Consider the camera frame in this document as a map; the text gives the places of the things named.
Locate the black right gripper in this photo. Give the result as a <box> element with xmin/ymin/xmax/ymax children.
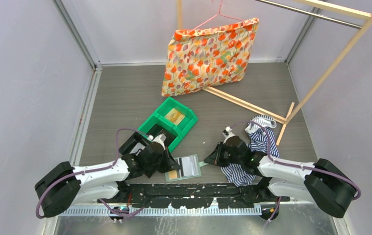
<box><xmin>205</xmin><ymin>141</ymin><xmax>243</xmax><ymax>167</ymax></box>

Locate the green card holder wallet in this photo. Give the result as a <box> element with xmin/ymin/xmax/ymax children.
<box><xmin>165</xmin><ymin>154</ymin><xmax>208</xmax><ymax>182</ymax></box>

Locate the blue white striped cloth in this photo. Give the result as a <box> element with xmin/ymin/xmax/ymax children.
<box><xmin>221</xmin><ymin>115</ymin><xmax>279</xmax><ymax>187</ymax></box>

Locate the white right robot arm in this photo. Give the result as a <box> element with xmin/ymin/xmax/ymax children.
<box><xmin>204</xmin><ymin>136</ymin><xmax>361</xmax><ymax>218</ymax></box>

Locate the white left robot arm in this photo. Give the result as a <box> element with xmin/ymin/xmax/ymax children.
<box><xmin>34</xmin><ymin>141</ymin><xmax>180</xmax><ymax>218</ymax></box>

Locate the gold card in bin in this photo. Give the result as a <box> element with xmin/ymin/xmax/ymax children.
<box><xmin>165</xmin><ymin>108</ymin><xmax>185</xmax><ymax>126</ymax></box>

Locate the black plastic tray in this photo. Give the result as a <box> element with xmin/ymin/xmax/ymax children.
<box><xmin>118</xmin><ymin>132</ymin><xmax>150</xmax><ymax>155</ymax></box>

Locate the green plastic bin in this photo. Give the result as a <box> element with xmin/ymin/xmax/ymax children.
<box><xmin>138</xmin><ymin>97</ymin><xmax>198</xmax><ymax>152</ymax></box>

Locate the floral orange pillowcase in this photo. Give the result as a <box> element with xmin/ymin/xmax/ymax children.
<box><xmin>161</xmin><ymin>18</ymin><xmax>259</xmax><ymax>96</ymax></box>

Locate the metal rack rod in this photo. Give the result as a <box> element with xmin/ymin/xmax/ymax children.
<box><xmin>255</xmin><ymin>0</ymin><xmax>362</xmax><ymax>29</ymax></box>

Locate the wooden clothes rack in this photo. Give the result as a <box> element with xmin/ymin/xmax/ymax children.
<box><xmin>176</xmin><ymin>0</ymin><xmax>372</xmax><ymax>141</ymax></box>

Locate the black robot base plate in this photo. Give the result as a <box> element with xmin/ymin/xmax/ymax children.
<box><xmin>104</xmin><ymin>183</ymin><xmax>277</xmax><ymax>209</ymax></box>

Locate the aluminium frame rail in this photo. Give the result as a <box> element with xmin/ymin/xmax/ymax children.
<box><xmin>51</xmin><ymin>0</ymin><xmax>102</xmax><ymax>143</ymax></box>

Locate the pink wire hanger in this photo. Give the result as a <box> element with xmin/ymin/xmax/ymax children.
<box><xmin>193</xmin><ymin>0</ymin><xmax>244</xmax><ymax>30</ymax></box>

